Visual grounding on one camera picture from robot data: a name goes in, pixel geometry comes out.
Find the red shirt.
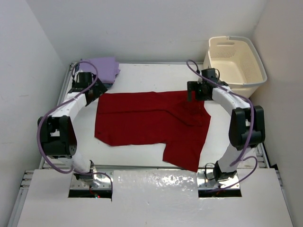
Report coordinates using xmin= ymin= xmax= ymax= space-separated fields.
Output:
xmin=94 ymin=91 xmax=211 ymax=172

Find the blue shirt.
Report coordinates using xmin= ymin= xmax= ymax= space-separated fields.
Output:
xmin=104 ymin=83 xmax=113 ymax=89

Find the metal base plate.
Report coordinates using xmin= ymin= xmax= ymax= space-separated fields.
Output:
xmin=70 ymin=174 xmax=113 ymax=190
xmin=196 ymin=169 xmax=240 ymax=190

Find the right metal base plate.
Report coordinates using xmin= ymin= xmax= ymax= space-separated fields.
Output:
xmin=196 ymin=169 xmax=240 ymax=190

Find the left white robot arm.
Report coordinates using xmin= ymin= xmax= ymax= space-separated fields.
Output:
xmin=37 ymin=72 xmax=107 ymax=175

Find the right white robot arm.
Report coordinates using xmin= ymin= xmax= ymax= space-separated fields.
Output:
xmin=187 ymin=68 xmax=265 ymax=181

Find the cream laundry basket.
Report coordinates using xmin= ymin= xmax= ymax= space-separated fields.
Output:
xmin=203 ymin=36 xmax=267 ymax=98

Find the lilac cloth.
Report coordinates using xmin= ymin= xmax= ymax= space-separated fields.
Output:
xmin=82 ymin=57 xmax=120 ymax=85

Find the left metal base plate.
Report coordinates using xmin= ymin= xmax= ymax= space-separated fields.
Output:
xmin=70 ymin=174 xmax=113 ymax=190

